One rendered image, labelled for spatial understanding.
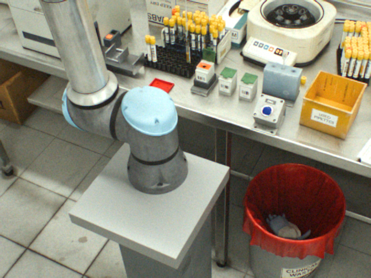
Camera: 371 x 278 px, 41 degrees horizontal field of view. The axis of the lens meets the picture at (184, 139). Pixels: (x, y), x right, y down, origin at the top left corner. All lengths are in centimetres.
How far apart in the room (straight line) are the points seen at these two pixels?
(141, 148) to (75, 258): 119
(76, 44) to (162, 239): 46
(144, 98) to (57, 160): 155
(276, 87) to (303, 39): 18
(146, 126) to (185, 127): 121
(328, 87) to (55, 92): 149
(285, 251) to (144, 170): 75
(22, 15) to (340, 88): 100
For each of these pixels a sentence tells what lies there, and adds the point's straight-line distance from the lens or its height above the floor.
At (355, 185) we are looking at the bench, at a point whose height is 27.
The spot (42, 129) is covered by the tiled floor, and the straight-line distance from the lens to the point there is 279.
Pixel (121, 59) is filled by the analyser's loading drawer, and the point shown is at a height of 92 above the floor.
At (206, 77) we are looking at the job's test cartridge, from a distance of 148.
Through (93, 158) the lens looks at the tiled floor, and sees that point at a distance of 257.
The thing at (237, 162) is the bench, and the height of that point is 27.
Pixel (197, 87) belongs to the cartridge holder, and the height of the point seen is 89.
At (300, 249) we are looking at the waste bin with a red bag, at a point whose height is 40.
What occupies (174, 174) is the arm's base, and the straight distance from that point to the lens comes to 118.
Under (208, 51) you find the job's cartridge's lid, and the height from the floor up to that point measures 99.
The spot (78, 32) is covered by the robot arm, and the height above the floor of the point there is 133.
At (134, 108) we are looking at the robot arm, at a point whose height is 115.
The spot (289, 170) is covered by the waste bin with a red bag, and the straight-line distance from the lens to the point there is 191.
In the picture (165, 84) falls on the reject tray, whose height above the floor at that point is 88.
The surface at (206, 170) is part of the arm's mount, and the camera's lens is 124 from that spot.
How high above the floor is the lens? 187
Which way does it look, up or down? 46 degrees down
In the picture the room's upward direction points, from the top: 4 degrees counter-clockwise
